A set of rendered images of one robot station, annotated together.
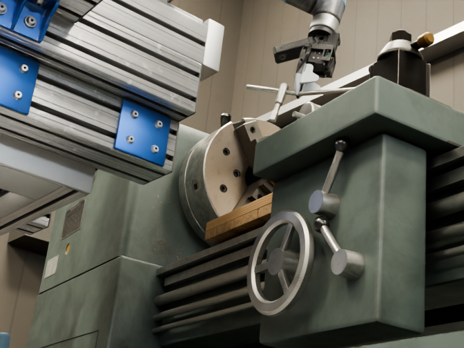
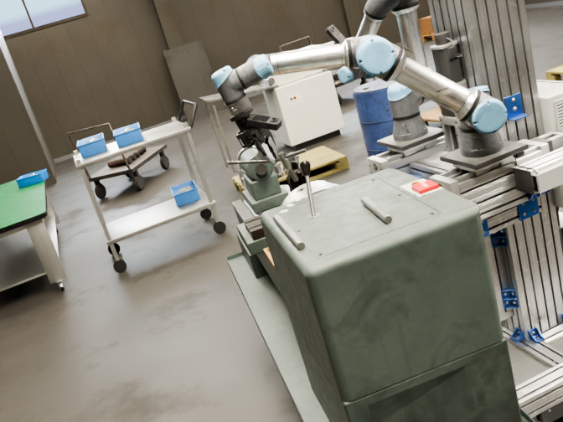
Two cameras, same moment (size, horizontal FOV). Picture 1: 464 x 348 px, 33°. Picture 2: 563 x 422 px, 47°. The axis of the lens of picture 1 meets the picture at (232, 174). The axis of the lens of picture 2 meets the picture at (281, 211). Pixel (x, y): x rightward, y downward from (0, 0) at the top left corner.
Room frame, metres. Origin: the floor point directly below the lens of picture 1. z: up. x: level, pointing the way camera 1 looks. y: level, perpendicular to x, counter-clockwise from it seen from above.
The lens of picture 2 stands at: (3.80, 0.58, 1.89)
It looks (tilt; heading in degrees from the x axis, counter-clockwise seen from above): 18 degrees down; 200
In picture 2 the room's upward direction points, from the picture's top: 17 degrees counter-clockwise
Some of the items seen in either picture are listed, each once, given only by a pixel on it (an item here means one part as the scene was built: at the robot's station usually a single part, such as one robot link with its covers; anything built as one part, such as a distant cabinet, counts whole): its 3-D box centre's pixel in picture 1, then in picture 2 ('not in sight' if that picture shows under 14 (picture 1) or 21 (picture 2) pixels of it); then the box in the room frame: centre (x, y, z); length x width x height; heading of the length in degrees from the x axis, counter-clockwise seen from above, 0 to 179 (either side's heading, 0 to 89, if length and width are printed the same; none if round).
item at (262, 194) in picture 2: not in sight; (259, 176); (0.71, -0.63, 1.01); 0.30 x 0.20 x 0.29; 29
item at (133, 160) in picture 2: not in sight; (122, 151); (-3.67, -4.14, 0.49); 1.23 x 0.75 x 0.97; 5
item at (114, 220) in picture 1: (166, 228); (369, 267); (2.10, 0.17, 1.06); 0.59 x 0.48 x 0.39; 29
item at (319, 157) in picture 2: not in sight; (286, 165); (-2.51, -1.56, 0.16); 1.16 x 0.79 x 0.32; 125
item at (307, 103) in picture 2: not in sight; (301, 97); (-4.04, -1.65, 0.57); 2.42 x 0.60 x 1.14; 124
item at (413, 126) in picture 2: not in sight; (408, 124); (1.08, 0.24, 1.21); 0.15 x 0.15 x 0.10
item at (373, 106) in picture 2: not in sight; (391, 126); (-2.14, -0.32, 0.43); 0.57 x 0.57 x 0.86
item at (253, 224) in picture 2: not in sight; (292, 214); (1.22, -0.33, 0.95); 0.43 x 0.18 x 0.04; 119
